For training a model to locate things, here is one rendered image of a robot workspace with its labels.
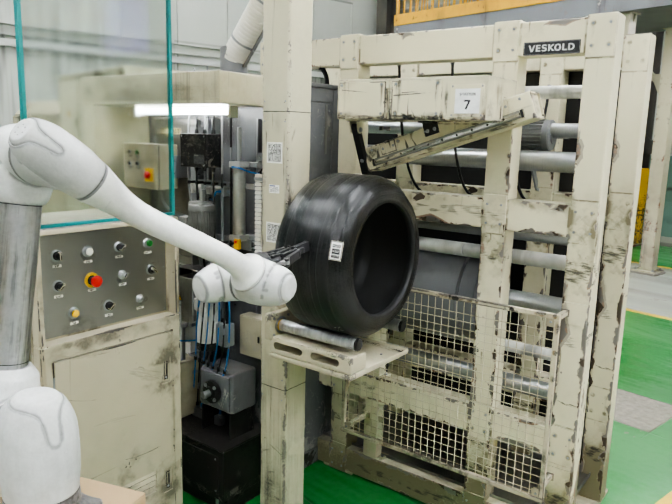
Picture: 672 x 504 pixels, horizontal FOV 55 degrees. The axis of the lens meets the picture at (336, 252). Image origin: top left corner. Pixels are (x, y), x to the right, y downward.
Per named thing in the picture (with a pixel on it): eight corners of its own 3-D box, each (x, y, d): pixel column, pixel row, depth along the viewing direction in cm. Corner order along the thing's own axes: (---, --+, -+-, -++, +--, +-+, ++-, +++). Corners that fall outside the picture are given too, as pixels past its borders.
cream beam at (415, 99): (335, 119, 244) (336, 79, 241) (372, 121, 263) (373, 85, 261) (485, 121, 208) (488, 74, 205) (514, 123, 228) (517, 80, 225)
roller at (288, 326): (275, 320, 230) (284, 316, 233) (276, 331, 231) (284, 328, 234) (355, 340, 209) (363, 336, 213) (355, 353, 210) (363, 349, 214)
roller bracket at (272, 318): (263, 339, 230) (264, 313, 228) (331, 316, 261) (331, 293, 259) (270, 341, 228) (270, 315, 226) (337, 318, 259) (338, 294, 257)
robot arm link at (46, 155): (117, 156, 139) (85, 154, 148) (49, 102, 127) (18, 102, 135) (85, 207, 135) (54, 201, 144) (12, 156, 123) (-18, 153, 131)
